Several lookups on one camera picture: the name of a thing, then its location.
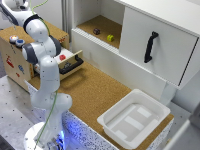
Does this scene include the white cabinet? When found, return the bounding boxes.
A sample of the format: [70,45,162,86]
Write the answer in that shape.
[70,0,200,115]

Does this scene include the wooden drawer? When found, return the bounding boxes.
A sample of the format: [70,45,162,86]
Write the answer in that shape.
[54,47,85,82]

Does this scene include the yellow block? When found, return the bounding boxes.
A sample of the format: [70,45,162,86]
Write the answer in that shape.
[106,34,115,43]

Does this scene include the pink block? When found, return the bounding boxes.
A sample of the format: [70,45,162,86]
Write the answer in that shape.
[59,54,67,62]

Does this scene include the purple block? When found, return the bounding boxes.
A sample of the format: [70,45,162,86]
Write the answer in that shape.
[92,27,102,36]

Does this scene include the white plastic box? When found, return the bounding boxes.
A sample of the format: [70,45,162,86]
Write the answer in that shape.
[96,88,172,150]

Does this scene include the white sliding door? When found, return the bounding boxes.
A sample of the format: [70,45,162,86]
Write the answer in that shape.
[118,6,200,87]

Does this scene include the blue button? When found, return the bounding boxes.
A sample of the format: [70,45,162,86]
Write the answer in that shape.
[15,38,25,48]

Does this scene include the wooden drawer box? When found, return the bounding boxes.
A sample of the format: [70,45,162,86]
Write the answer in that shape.
[0,20,71,92]

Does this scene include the red button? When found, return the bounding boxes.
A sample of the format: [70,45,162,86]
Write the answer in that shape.
[9,35,19,44]

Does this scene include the black drawer handle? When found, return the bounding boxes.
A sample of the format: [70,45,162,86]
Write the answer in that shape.
[59,54,85,75]

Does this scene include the black door handle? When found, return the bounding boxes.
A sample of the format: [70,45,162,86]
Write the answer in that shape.
[143,30,160,64]

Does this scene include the green cable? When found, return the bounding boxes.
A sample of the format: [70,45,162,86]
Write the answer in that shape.
[29,0,60,150]

